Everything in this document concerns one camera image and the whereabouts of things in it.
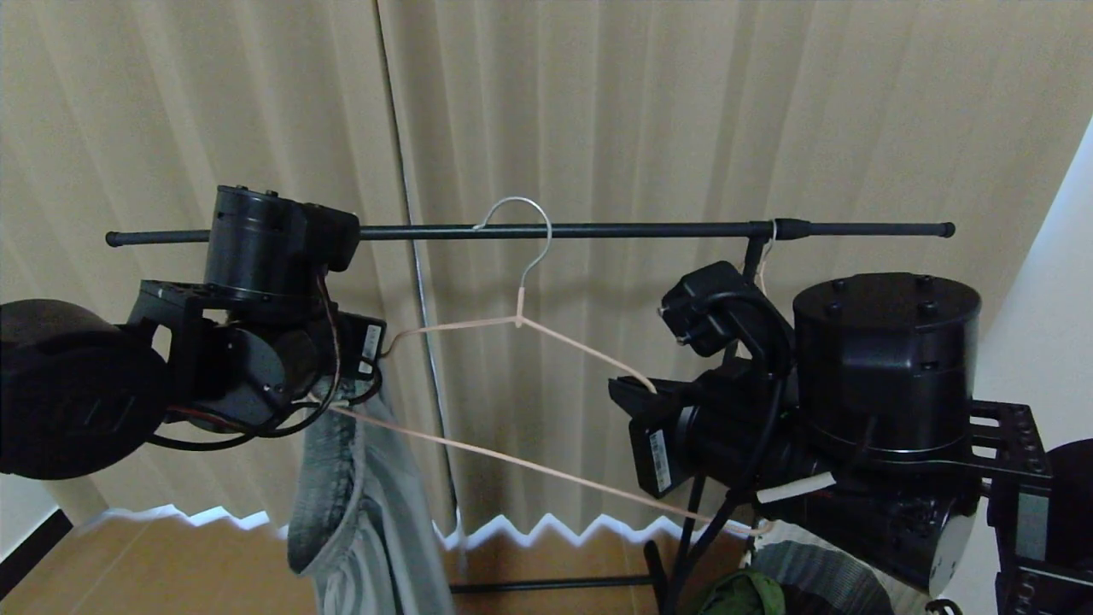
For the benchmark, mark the white laundry basket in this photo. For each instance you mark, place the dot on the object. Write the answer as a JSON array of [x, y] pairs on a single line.
[[820, 572]]

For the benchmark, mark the pale grey shorts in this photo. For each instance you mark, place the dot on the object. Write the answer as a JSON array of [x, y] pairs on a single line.
[[367, 512]]

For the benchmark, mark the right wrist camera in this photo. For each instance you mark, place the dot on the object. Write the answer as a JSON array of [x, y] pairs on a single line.
[[709, 307]]

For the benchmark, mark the green garment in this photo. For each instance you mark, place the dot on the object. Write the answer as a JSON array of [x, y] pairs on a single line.
[[743, 594]]

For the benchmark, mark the beige curtain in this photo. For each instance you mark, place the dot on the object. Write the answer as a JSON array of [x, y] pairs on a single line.
[[640, 102]]

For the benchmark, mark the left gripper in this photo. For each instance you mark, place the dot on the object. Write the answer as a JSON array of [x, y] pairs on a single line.
[[256, 376]]

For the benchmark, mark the black clothes rack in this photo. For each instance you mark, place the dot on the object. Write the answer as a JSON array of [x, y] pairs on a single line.
[[640, 230]]

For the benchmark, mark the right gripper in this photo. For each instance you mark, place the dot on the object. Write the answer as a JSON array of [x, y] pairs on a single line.
[[726, 444]]

